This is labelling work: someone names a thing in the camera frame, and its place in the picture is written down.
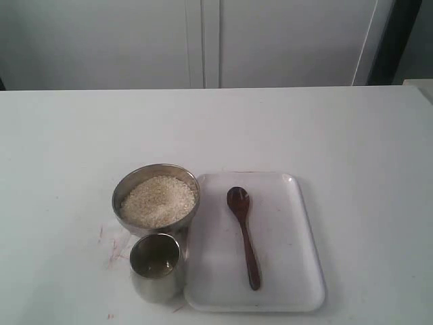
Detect white plastic tray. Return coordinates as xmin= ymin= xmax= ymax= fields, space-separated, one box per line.
xmin=184 ymin=172 xmax=325 ymax=313

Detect steel bowl of rice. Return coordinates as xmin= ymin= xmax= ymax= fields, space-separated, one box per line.
xmin=112 ymin=164 xmax=200 ymax=237

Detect white cabinet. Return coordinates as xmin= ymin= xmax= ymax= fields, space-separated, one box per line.
xmin=1 ymin=1 xmax=393 ymax=90

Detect white rice grains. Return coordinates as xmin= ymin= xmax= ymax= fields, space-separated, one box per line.
xmin=120 ymin=175 xmax=196 ymax=229

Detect brown wooden spoon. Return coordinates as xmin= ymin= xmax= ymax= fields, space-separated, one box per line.
xmin=227 ymin=186 xmax=261 ymax=291

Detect small steel cup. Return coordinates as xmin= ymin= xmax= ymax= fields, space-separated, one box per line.
xmin=129 ymin=234 xmax=185 ymax=303

